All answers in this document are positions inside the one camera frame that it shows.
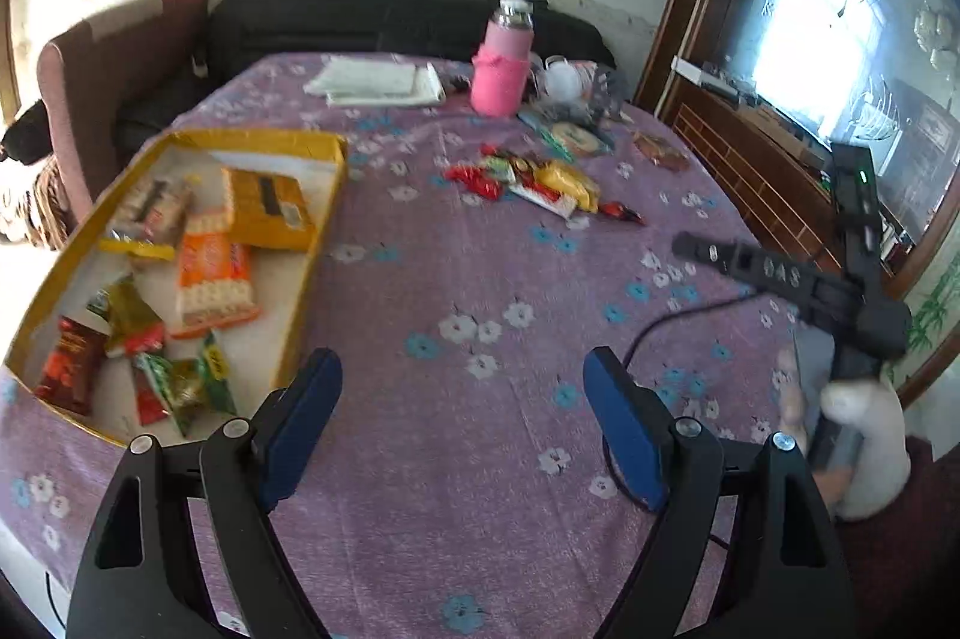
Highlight green triangular snack pack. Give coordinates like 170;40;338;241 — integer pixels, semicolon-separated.
133;330;238;437

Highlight dark red jujube snack pack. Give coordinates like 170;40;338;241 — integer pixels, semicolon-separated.
34;317;107;416

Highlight yellow cheese sandwich crackers pack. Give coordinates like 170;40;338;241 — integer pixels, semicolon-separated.
535;160;601;213

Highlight brown beige snack bar pack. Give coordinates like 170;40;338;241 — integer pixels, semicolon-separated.
98;176;194;262

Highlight yellow cracker pack with barcode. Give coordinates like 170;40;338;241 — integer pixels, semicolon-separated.
223;168;316;252

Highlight white gloved right hand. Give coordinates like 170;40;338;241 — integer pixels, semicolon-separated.
775;346;911;522

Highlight brown foil snack pack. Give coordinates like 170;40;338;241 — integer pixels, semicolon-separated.
633;132;690;173

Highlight red dark candy pack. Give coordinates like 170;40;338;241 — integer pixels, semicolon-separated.
599;202;646;226

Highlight red white flat sachet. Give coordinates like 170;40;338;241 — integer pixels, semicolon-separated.
511;184;578;220

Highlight green yellow snack in tray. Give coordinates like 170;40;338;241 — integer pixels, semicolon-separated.
86;274;166;358

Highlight round biscuits in clear bag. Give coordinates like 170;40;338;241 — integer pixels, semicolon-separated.
534;119;613;161

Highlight yellow cardboard tray box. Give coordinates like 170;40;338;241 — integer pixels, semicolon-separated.
3;129;347;416

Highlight wooden cabinet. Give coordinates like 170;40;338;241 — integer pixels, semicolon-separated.
635;0;958;403

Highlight red gold chips pack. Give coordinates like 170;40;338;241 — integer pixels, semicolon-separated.
480;143;545;185

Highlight orange white biscuit pack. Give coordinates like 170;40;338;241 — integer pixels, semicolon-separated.
172;212;260;340

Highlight white cup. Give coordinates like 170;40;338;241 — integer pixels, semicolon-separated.
540;56;583;103

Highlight small red candy wrapper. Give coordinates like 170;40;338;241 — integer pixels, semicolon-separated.
443;164;505;202

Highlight pink sleeved water bottle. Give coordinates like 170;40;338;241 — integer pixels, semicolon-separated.
470;0;534;118

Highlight folded white cloth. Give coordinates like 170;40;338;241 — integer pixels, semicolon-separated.
302;56;446;107

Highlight maroon armchair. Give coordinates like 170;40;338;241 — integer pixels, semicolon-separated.
36;0;208;221

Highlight black sofa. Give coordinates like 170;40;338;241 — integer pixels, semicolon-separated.
110;0;619;154

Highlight black cable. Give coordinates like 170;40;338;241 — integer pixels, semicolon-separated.
598;296;760;555

